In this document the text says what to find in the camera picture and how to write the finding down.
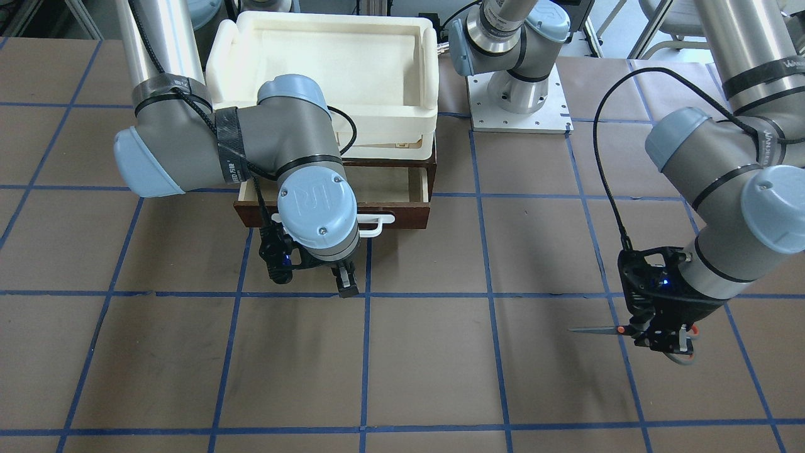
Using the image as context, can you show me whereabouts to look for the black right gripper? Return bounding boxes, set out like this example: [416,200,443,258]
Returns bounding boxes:
[296,249,360,298]

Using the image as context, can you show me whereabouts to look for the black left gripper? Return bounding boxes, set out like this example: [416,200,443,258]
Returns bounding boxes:
[629,296,724,354]

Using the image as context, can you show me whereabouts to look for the grey orange scissors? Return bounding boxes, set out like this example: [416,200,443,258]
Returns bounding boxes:
[571,324,699,366]

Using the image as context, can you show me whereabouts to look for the wooden drawer with white handle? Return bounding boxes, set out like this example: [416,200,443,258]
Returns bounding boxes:
[234,162,436,230]

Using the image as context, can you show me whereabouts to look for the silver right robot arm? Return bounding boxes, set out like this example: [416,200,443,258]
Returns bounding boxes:
[113,1,360,298]

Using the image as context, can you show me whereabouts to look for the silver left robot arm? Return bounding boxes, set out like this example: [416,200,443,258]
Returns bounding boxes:
[584,1,803,364]

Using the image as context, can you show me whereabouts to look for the dark wooden drawer cabinet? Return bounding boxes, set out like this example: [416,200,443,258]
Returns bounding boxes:
[231,148,437,202]

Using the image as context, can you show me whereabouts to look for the white plastic tray box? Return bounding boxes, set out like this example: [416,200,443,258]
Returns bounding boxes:
[205,11,439,160]

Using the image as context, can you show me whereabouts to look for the grey office chair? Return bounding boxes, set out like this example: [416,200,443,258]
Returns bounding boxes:
[628,1,708,59]

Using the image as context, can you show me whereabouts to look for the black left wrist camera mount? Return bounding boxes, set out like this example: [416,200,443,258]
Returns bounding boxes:
[616,246,688,318]

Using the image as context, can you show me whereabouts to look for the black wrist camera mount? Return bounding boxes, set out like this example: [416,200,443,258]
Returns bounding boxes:
[258,223,293,284]
[616,246,688,318]

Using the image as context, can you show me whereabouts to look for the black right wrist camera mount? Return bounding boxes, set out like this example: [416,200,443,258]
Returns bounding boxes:
[258,223,293,284]

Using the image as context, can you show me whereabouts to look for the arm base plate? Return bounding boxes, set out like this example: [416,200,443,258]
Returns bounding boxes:
[467,65,574,134]

